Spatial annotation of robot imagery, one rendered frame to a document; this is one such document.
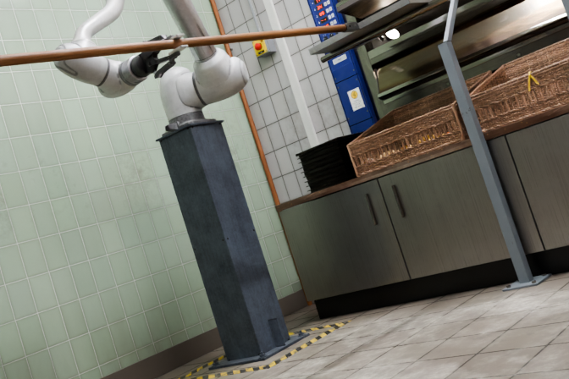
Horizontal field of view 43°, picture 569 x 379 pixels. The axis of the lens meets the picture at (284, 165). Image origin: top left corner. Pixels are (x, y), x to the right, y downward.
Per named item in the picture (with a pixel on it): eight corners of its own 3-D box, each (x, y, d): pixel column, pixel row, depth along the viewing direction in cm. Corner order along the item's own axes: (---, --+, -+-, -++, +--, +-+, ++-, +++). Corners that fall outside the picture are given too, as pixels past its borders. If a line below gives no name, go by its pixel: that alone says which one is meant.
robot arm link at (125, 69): (145, 84, 251) (155, 78, 247) (124, 87, 244) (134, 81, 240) (135, 59, 251) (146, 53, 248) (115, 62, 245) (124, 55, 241)
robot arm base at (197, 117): (154, 139, 310) (150, 126, 310) (190, 134, 328) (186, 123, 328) (182, 125, 299) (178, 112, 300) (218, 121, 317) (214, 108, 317)
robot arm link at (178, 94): (176, 124, 325) (162, 78, 327) (212, 111, 321) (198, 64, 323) (162, 122, 309) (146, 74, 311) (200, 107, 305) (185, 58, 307)
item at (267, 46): (264, 57, 411) (259, 41, 412) (277, 51, 404) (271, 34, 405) (256, 58, 405) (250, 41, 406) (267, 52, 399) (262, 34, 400)
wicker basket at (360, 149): (409, 163, 358) (391, 110, 360) (513, 127, 322) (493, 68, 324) (354, 178, 321) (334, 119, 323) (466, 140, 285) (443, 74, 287)
